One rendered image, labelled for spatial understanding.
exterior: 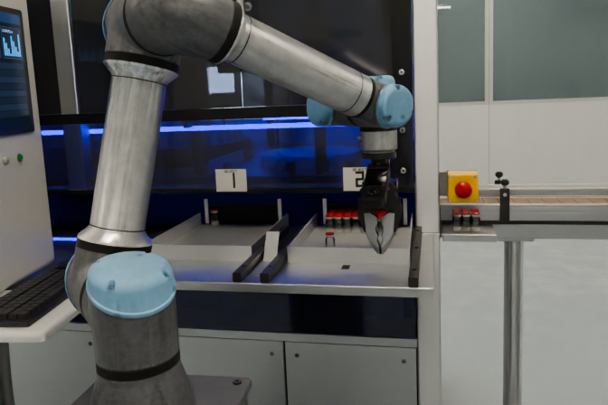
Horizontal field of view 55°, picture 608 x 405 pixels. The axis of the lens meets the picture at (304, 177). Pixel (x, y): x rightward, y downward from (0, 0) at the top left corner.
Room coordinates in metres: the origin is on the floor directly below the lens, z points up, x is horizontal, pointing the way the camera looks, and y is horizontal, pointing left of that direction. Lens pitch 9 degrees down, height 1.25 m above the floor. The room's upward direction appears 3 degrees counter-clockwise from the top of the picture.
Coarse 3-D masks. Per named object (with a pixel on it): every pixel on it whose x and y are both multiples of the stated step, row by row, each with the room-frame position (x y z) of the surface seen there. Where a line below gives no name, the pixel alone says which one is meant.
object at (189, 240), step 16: (192, 224) 1.57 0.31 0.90; (208, 224) 1.63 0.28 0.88; (224, 224) 1.62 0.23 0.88; (240, 224) 1.61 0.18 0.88; (256, 224) 1.60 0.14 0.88; (288, 224) 1.57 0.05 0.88; (160, 240) 1.38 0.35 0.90; (176, 240) 1.45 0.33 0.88; (192, 240) 1.45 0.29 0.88; (208, 240) 1.44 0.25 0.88; (224, 240) 1.43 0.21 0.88; (240, 240) 1.43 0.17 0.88; (256, 240) 1.29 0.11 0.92; (176, 256) 1.29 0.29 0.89; (192, 256) 1.28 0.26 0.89; (208, 256) 1.27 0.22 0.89; (224, 256) 1.26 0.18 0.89; (240, 256) 1.25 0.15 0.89
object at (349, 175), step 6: (348, 168) 1.46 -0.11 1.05; (354, 168) 1.46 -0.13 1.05; (360, 168) 1.45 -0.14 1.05; (348, 174) 1.46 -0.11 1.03; (354, 174) 1.46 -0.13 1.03; (360, 174) 1.45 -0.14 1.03; (348, 180) 1.46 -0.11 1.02; (354, 180) 1.46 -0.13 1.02; (348, 186) 1.46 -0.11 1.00; (354, 186) 1.46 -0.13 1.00
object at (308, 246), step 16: (304, 240) 1.39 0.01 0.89; (320, 240) 1.39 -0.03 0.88; (336, 240) 1.39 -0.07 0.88; (352, 240) 1.38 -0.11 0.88; (368, 240) 1.37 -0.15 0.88; (400, 240) 1.36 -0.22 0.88; (288, 256) 1.23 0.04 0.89; (304, 256) 1.22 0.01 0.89; (320, 256) 1.21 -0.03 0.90; (336, 256) 1.21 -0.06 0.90; (352, 256) 1.20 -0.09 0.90; (368, 256) 1.19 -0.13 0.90; (384, 256) 1.19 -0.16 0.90; (400, 256) 1.18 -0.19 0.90
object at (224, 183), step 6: (216, 174) 1.54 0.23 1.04; (222, 174) 1.53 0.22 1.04; (228, 174) 1.53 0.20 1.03; (234, 174) 1.53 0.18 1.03; (240, 174) 1.52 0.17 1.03; (216, 180) 1.54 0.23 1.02; (222, 180) 1.53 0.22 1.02; (228, 180) 1.53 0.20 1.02; (240, 180) 1.52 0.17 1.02; (246, 180) 1.52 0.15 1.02; (216, 186) 1.54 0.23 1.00; (222, 186) 1.54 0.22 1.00; (228, 186) 1.53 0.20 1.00; (240, 186) 1.52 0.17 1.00; (246, 186) 1.52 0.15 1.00
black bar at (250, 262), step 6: (282, 228) 1.47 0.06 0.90; (288, 228) 1.49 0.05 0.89; (282, 234) 1.43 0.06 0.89; (264, 246) 1.30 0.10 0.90; (258, 252) 1.25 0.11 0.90; (252, 258) 1.21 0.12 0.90; (258, 258) 1.22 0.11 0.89; (246, 264) 1.16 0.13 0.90; (252, 264) 1.18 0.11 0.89; (240, 270) 1.12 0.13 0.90; (246, 270) 1.14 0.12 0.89; (234, 276) 1.11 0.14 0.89; (240, 276) 1.11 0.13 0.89; (246, 276) 1.14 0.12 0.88; (240, 282) 1.11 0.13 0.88
